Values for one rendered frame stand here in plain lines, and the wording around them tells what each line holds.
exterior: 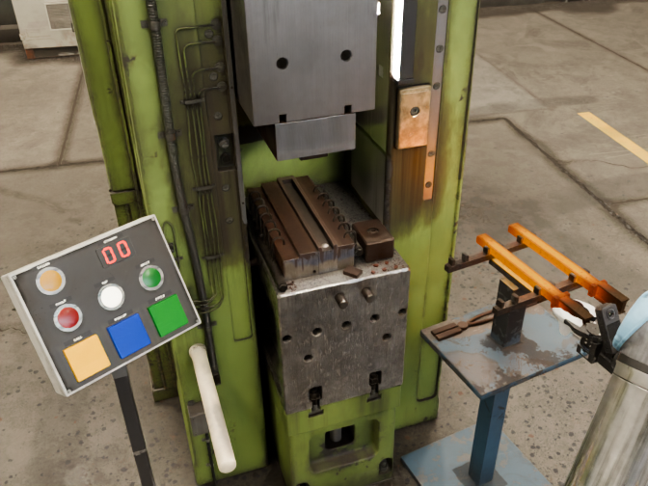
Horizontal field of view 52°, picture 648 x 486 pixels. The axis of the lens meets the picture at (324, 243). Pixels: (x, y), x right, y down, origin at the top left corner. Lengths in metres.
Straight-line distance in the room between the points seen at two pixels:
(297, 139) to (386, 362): 0.77
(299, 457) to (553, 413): 1.07
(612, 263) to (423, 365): 1.55
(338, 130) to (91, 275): 0.66
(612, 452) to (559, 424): 1.61
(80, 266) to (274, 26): 0.66
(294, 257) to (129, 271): 0.45
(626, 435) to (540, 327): 1.00
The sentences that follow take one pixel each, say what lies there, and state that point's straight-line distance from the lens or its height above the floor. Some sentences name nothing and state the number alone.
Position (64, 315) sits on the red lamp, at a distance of 1.49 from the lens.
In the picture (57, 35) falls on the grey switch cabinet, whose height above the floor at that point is 0.21.
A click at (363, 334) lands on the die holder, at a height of 0.72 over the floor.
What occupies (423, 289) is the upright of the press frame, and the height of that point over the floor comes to 0.66.
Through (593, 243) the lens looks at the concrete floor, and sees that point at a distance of 3.83.
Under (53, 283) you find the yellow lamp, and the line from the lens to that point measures 1.49.
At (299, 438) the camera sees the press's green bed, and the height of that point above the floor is 0.34.
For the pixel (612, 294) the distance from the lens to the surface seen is 1.82.
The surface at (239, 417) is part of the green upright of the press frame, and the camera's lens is 2.28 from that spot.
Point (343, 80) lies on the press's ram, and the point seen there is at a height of 1.45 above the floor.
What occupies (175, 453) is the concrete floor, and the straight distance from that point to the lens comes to 2.61.
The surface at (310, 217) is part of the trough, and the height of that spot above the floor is 0.99.
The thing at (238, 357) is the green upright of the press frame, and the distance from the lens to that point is 2.10.
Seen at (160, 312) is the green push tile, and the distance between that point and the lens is 1.55.
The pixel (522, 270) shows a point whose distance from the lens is 1.85.
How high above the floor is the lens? 1.98
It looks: 33 degrees down
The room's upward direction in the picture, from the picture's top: 1 degrees counter-clockwise
